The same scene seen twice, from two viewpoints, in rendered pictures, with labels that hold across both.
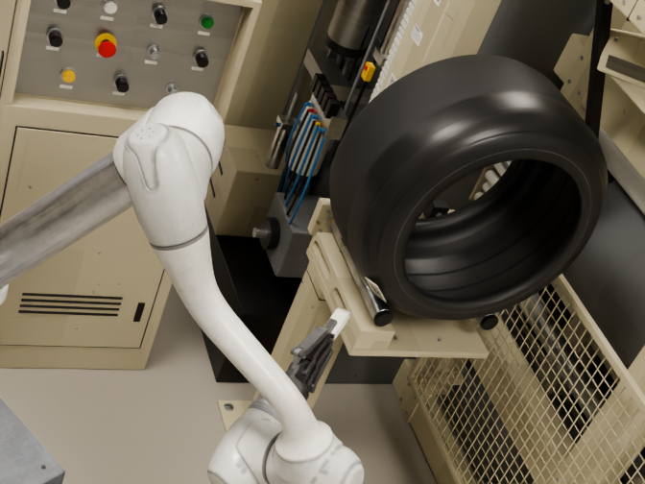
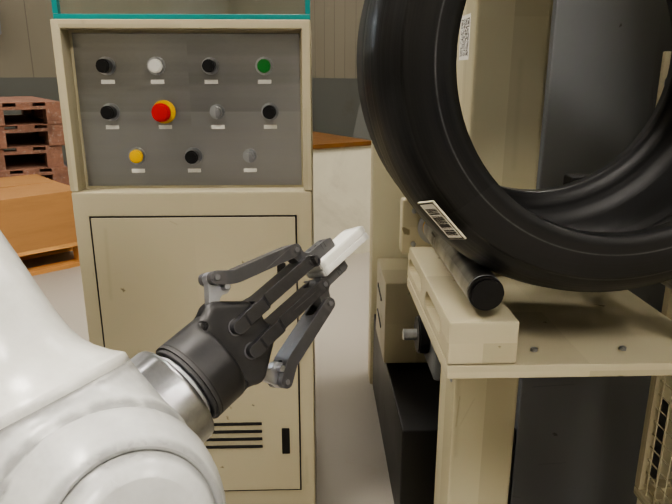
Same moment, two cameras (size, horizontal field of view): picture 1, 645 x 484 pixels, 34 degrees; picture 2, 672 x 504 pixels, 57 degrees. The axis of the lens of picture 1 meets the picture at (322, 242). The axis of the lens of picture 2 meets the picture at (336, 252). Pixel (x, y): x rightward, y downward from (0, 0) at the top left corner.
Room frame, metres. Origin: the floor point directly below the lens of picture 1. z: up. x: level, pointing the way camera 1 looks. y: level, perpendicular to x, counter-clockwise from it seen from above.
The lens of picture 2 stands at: (1.16, -0.38, 1.16)
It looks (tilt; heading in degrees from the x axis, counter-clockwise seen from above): 16 degrees down; 29
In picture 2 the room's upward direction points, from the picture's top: straight up
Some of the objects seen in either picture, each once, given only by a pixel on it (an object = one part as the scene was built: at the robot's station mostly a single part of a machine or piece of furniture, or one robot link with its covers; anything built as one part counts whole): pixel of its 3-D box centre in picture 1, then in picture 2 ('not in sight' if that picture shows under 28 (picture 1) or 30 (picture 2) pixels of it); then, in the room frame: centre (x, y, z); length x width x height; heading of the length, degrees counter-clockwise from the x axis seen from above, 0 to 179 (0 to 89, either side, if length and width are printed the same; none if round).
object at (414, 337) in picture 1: (395, 301); (541, 315); (2.10, -0.22, 0.80); 0.37 x 0.36 x 0.02; 121
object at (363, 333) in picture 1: (349, 286); (453, 294); (2.03, -0.10, 0.84); 0.36 x 0.09 x 0.06; 31
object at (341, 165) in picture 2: not in sight; (254, 179); (5.00, 2.47, 0.37); 2.19 x 0.70 x 0.74; 61
